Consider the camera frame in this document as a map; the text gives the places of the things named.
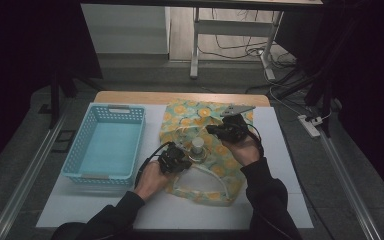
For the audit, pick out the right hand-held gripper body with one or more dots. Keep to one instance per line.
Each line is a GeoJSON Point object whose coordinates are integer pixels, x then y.
{"type": "Point", "coordinates": [236, 126]}

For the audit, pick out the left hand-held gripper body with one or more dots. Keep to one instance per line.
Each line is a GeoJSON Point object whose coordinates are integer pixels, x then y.
{"type": "Point", "coordinates": [171, 159]}

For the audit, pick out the round metal tin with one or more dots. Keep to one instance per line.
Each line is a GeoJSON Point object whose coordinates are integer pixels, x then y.
{"type": "Point", "coordinates": [198, 156]}

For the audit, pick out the orange print fabric bag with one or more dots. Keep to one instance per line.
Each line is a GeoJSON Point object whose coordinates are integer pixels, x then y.
{"type": "Point", "coordinates": [213, 173]}

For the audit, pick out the light blue plastic basket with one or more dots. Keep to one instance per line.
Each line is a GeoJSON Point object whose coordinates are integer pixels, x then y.
{"type": "Point", "coordinates": [105, 150]}

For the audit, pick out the person's right hand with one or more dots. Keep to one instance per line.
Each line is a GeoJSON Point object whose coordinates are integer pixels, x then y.
{"type": "Point", "coordinates": [245, 150]}

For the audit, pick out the person's left hand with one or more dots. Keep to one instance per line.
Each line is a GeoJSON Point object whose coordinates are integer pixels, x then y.
{"type": "Point", "coordinates": [151, 181]}

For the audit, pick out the white table sheet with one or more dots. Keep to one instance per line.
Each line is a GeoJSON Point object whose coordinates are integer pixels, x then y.
{"type": "Point", "coordinates": [280, 160]}

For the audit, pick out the white power strip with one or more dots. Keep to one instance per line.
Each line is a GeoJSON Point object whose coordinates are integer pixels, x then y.
{"type": "Point", "coordinates": [309, 126]}

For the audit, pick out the black stand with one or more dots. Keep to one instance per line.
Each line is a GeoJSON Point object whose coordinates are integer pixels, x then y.
{"type": "Point", "coordinates": [323, 86]}
{"type": "Point", "coordinates": [54, 100]}

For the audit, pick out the white cabinet panel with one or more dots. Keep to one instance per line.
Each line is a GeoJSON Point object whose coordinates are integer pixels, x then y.
{"type": "Point", "coordinates": [126, 30]}

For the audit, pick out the white desk frame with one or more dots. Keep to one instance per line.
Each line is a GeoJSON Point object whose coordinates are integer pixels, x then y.
{"type": "Point", "coordinates": [230, 28]}

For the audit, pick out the black floor bracket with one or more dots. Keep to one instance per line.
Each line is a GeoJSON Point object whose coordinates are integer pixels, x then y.
{"type": "Point", "coordinates": [65, 140]}

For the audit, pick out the aluminium rail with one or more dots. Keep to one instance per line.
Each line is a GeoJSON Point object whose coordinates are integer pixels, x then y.
{"type": "Point", "coordinates": [350, 186]}
{"type": "Point", "coordinates": [30, 173]}

